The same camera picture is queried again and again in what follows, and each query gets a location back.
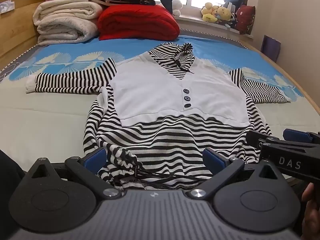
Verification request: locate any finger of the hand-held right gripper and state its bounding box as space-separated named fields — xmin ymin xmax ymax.
xmin=283 ymin=128 xmax=320 ymax=145
xmin=246 ymin=129 xmax=282 ymax=153

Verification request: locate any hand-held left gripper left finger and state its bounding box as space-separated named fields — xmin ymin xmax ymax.
xmin=26 ymin=147 xmax=125 ymax=199

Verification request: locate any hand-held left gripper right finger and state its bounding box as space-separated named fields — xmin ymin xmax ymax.
xmin=186 ymin=148 xmax=281 ymax=199

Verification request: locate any black white striped hooded top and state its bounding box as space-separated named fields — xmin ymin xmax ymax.
xmin=26 ymin=42 xmax=295 ymax=190

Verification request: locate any person's right hand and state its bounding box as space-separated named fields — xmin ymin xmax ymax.
xmin=301 ymin=182 xmax=320 ymax=232

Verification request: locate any blue patterned bedsheet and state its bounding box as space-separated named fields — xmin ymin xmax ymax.
xmin=0 ymin=28 xmax=320 ymax=180

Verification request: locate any purple box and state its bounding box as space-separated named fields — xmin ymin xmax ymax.
xmin=260 ymin=35 xmax=281 ymax=62

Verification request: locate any dark red cushion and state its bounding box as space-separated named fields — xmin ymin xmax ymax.
xmin=236 ymin=4 xmax=257 ymax=35

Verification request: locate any textured white folded blanket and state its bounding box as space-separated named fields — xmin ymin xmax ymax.
xmin=37 ymin=16 xmax=100 ymax=46

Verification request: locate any red folded blanket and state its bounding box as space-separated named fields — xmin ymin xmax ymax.
xmin=97 ymin=5 xmax=180 ymax=42

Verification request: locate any smooth cream folded quilt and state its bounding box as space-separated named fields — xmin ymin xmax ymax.
xmin=32 ymin=1 xmax=103 ymax=27

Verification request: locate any white plush toy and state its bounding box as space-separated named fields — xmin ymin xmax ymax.
xmin=172 ymin=0 xmax=183 ymax=17

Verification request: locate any tissue box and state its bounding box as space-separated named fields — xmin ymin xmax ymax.
xmin=0 ymin=1 xmax=16 ymax=13

